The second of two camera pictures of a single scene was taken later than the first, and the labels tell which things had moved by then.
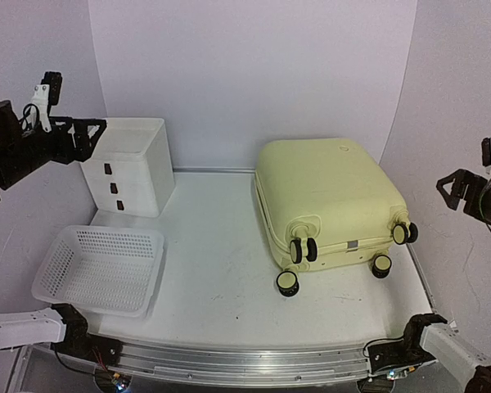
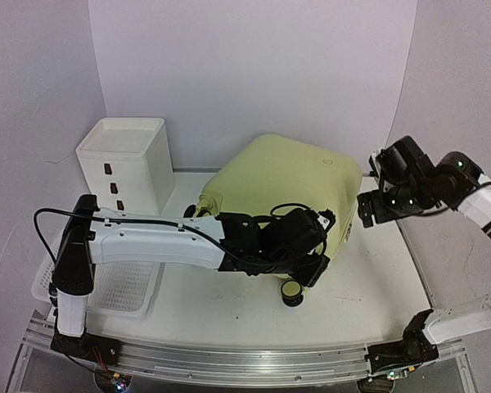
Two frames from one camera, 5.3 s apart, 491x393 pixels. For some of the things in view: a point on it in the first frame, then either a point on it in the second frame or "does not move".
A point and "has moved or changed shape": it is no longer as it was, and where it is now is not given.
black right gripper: [462, 177] to [382, 215]
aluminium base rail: [174, 363] does not move
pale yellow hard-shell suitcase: [328, 204] has moved or changed shape
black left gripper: [83, 149] to [311, 278]
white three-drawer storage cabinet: [130, 169] does not move
